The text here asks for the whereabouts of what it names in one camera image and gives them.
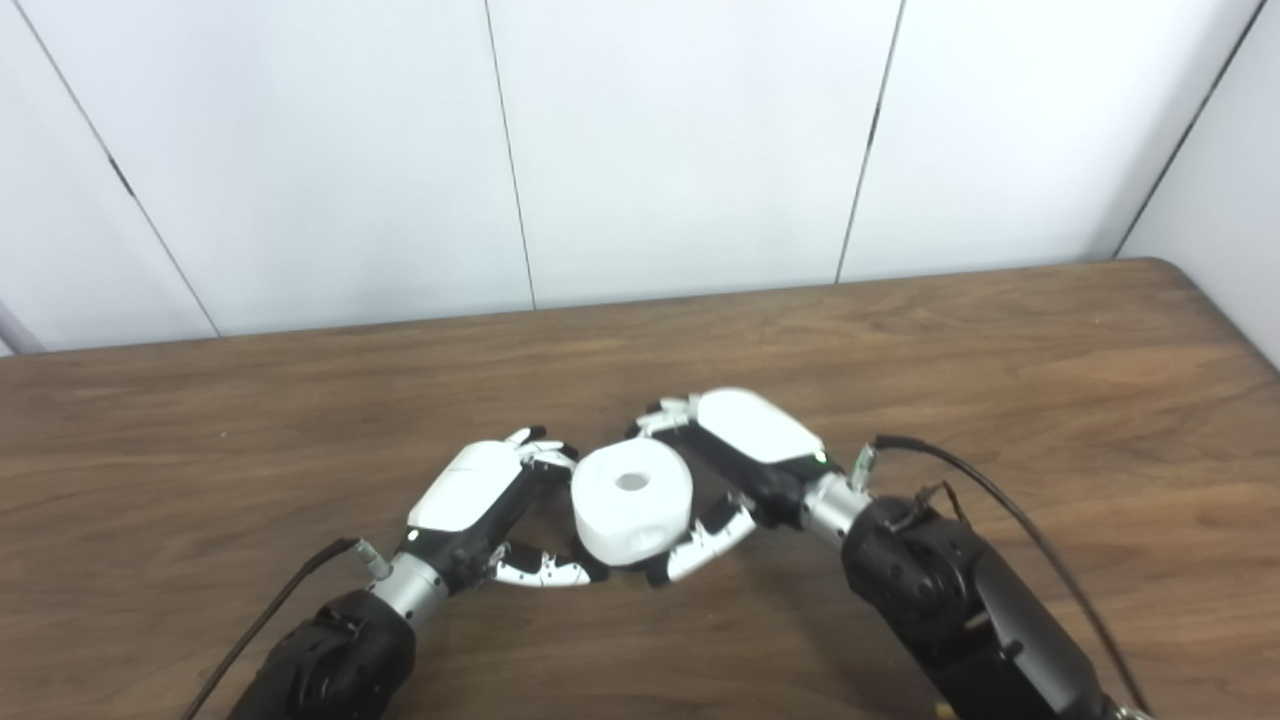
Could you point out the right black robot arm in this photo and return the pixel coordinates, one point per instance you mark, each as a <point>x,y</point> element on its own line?
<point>950,610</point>

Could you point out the grey wall trim strip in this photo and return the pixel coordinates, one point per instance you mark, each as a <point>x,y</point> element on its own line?
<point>15,335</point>

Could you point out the round white plastic piece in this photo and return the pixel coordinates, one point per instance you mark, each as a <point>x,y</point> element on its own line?
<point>625,520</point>

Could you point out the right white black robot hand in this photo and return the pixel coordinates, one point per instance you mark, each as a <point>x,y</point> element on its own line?
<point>755,425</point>

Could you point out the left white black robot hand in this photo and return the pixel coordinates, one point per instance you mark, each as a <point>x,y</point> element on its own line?
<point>470,485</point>

